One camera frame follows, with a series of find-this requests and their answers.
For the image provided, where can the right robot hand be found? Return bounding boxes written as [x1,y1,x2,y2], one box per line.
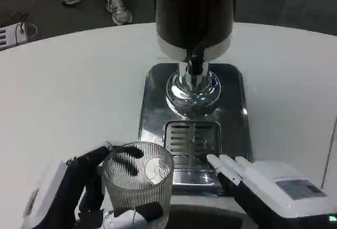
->
[206,154,337,229]

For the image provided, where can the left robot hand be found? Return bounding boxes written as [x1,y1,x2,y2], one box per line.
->
[22,141,164,229]

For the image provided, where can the clear ribbed glass cup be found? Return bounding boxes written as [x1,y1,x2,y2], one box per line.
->
[101,141,175,228]

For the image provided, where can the steel drip tray grid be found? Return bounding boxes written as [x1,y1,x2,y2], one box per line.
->
[163,120,222,173]

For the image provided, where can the black dispenser tap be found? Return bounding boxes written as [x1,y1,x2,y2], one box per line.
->
[185,48,206,76]

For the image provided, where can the white box device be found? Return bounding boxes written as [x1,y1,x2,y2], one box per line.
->
[0,22,28,52]

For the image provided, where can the person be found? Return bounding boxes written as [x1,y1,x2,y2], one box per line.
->
[62,0,133,26]

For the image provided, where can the black drink dispenser steel base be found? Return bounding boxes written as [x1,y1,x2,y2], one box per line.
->
[137,0,254,196]

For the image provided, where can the thin white cable loop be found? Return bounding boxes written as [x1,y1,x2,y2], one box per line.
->
[15,22,38,43]

